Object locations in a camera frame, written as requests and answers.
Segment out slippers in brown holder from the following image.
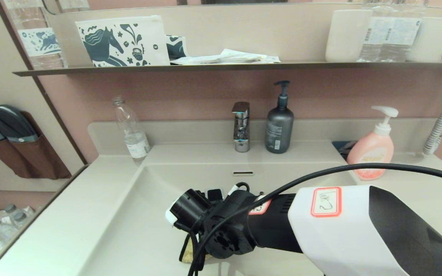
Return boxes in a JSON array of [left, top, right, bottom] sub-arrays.
[[0, 111, 72, 180]]

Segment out pink soap pump bottle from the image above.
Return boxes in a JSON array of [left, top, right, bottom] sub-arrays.
[[347, 106, 399, 181]]

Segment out small dark patterned pouch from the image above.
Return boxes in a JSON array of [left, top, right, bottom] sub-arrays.
[[165, 34, 187, 61]]

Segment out white handleless cup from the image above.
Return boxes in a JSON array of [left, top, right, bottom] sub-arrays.
[[325, 9, 374, 62]]

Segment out white sink basin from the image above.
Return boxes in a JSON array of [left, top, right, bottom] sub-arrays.
[[79, 161, 421, 276]]

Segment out chrome faucet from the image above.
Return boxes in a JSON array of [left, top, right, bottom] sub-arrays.
[[231, 101, 251, 153]]

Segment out dark grey pump bottle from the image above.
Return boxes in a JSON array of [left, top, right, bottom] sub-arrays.
[[265, 80, 295, 154]]

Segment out metal wall shelf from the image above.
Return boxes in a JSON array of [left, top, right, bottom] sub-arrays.
[[13, 61, 442, 77]]

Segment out white mug with handle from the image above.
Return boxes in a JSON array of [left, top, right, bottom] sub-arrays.
[[408, 16, 442, 63]]

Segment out white plastic amenity packets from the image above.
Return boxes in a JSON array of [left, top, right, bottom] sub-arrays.
[[170, 48, 282, 65]]

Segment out white horse print pouch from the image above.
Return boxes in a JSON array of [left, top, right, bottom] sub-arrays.
[[75, 15, 170, 67]]

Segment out empty clear plastic bottle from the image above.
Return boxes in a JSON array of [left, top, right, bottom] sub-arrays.
[[112, 96, 151, 166]]

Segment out water bottle horse label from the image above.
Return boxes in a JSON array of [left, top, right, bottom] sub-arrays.
[[2, 0, 68, 71]]

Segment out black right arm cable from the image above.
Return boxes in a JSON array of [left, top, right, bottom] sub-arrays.
[[188, 163, 442, 276]]

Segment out yellow cloth with dark trim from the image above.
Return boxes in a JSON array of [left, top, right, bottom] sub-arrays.
[[179, 234, 207, 265]]

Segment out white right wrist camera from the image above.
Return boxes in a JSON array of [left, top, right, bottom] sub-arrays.
[[165, 208, 178, 228]]

